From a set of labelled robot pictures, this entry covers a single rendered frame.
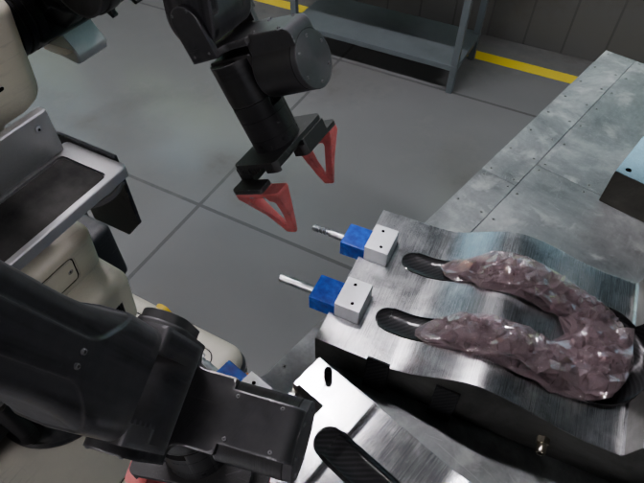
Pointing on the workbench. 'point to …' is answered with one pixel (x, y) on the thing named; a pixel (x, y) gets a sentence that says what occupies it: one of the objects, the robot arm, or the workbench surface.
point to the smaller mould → (628, 184)
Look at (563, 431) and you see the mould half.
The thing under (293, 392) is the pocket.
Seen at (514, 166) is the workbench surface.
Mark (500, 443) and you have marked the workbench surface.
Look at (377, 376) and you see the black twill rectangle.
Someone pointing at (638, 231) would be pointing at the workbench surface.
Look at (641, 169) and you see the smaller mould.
